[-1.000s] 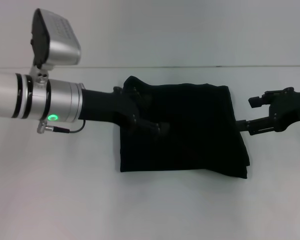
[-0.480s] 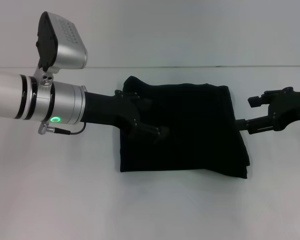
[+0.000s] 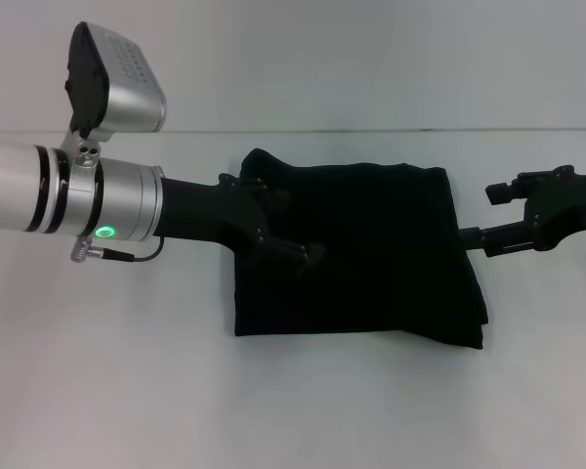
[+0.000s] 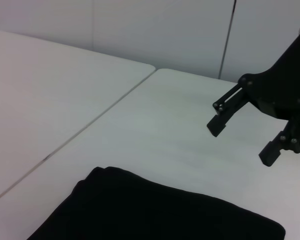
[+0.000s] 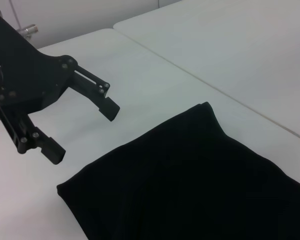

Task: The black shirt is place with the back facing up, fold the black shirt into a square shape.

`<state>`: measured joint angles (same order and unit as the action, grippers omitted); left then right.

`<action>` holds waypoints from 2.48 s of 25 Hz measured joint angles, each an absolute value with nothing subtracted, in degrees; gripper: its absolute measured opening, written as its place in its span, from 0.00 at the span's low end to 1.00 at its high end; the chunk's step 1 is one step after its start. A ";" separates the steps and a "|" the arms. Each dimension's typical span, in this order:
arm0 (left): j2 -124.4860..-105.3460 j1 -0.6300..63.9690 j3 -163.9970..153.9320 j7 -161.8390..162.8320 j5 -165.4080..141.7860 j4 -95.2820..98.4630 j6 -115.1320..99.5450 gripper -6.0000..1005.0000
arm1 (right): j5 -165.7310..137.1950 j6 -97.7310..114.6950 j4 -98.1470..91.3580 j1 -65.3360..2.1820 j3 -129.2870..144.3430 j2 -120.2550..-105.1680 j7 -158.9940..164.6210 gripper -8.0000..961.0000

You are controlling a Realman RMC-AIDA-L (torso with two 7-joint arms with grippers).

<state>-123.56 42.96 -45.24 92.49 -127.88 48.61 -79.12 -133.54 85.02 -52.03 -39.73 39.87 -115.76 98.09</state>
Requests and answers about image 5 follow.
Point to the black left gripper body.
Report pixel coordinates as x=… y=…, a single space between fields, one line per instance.
x=22 y=75

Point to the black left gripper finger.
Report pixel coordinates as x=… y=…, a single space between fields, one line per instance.
x=53 y=152
x=110 y=110

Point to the black t-shirt with FREE print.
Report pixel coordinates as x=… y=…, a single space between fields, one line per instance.
x=190 y=180

